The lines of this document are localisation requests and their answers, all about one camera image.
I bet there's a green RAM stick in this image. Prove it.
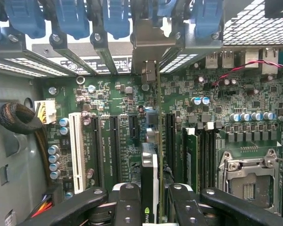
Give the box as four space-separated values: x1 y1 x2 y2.
182 127 199 193

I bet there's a black RAM slot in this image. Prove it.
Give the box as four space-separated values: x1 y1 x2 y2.
198 122 217 190

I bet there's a long black expansion slot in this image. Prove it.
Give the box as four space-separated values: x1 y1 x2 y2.
109 115 122 181
164 112 177 176
90 115 103 188

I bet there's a silver CPU socket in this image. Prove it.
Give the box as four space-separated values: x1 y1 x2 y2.
217 150 280 210

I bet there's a white PCI expansion slot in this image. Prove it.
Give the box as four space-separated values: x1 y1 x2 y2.
68 112 88 194

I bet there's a short black expansion slot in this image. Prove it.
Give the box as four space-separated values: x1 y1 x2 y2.
128 115 140 140

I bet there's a green motherboard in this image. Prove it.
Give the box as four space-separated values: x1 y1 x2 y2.
39 48 283 214

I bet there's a white power connector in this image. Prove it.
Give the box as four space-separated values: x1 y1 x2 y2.
33 98 58 125

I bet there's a grey metal PC case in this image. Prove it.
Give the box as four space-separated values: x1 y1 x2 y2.
0 0 283 226

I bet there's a black and white label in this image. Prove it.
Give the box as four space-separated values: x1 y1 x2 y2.
60 57 131 74

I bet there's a metal slot cover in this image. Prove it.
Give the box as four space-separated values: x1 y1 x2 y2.
90 32 120 75
49 32 98 76

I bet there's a silver rear port block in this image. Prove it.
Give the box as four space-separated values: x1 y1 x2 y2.
204 48 280 75

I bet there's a blue card retention clip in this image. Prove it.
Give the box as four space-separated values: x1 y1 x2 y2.
4 0 46 40
53 0 91 40
195 0 225 40
102 0 131 40

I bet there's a red yellow wire bundle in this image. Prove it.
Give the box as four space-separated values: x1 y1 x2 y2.
30 194 54 218

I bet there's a black braided cable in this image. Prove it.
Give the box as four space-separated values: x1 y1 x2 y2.
0 102 53 186

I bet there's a red and black wire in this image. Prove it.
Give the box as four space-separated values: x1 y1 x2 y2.
211 59 283 88

